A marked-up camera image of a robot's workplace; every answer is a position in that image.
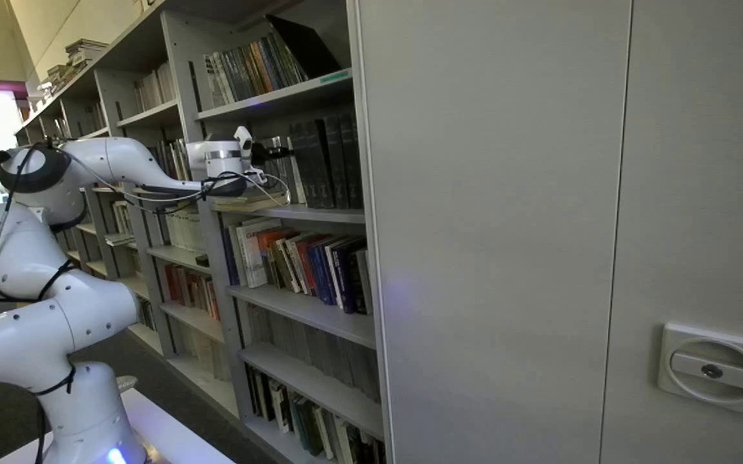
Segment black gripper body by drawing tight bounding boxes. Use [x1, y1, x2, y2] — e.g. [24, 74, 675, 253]
[251, 143, 278, 168]

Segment grey hardcover book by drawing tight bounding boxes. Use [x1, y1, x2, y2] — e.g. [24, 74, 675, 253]
[266, 158, 304, 203]

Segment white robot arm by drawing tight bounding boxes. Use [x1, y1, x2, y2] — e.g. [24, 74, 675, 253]
[0, 136, 264, 464]

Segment pile of flat books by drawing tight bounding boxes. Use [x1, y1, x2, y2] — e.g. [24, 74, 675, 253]
[210, 195, 286, 215]

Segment grey metal bookshelf right unit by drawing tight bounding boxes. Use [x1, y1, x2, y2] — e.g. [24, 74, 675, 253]
[162, 0, 386, 464]

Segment grey metal bookshelf unit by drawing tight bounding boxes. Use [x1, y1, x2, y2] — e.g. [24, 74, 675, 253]
[15, 60, 237, 416]
[162, 0, 386, 464]

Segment grey metal bookshelf left unit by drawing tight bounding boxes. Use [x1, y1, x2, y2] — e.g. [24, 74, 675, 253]
[15, 60, 237, 416]

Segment white robot table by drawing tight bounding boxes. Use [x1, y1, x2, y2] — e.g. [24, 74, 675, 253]
[0, 390, 235, 464]

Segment white cabinet lock handle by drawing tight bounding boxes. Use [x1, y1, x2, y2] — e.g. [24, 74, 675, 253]
[656, 322, 743, 416]

